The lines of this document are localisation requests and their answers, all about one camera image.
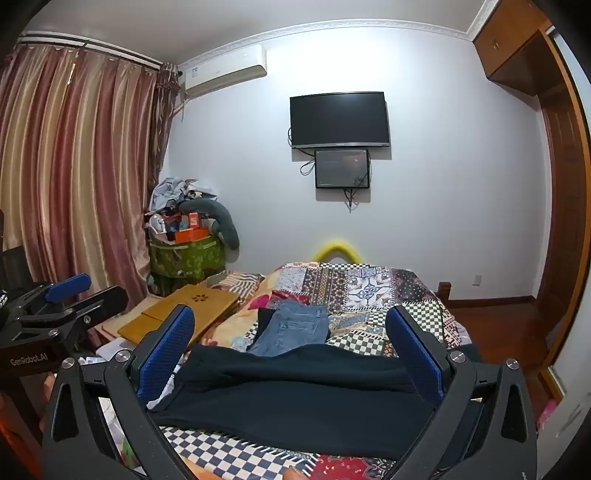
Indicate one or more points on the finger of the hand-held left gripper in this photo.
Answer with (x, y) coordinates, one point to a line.
(69, 283)
(108, 300)

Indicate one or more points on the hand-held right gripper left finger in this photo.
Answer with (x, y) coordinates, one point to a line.
(167, 355)

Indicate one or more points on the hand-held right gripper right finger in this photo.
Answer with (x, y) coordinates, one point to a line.
(415, 355)

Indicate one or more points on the dark teal pants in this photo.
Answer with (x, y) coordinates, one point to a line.
(300, 401)

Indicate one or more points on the person's left forearm orange sleeve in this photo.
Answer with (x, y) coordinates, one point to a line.
(16, 443)

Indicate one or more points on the white paper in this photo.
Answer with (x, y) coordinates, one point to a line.
(111, 350)

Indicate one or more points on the wooden lap desk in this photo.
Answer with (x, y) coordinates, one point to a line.
(184, 300)

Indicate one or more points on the green patterned storage box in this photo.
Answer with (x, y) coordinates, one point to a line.
(184, 263)

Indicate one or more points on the patchwork printed blanket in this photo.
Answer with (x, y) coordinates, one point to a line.
(360, 286)

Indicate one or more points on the orange box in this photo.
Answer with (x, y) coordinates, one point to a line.
(191, 236)

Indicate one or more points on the pink striped curtain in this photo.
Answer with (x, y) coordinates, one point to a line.
(69, 161)

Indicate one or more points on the blue jeans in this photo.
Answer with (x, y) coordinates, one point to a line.
(295, 327)

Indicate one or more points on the pile of pale clothes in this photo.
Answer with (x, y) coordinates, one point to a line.
(171, 191)

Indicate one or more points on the yellow foam tube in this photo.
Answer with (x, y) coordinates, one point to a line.
(337, 243)

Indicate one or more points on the grey tube pillow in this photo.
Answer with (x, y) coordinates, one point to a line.
(226, 226)

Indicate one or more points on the pink patterned bag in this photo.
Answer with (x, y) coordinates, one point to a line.
(548, 413)

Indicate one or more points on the wooden door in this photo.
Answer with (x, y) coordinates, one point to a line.
(561, 184)

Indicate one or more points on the white air conditioner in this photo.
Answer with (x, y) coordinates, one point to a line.
(221, 69)

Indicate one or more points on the wooden overhead cabinet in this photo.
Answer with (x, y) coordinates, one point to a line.
(508, 41)

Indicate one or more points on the wooden bed post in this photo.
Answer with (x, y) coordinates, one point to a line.
(443, 293)

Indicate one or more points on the small black wall monitor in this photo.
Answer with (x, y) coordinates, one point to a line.
(341, 168)

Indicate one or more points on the white curtain rail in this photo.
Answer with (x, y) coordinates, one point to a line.
(92, 46)

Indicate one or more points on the large black wall television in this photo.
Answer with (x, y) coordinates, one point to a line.
(339, 120)

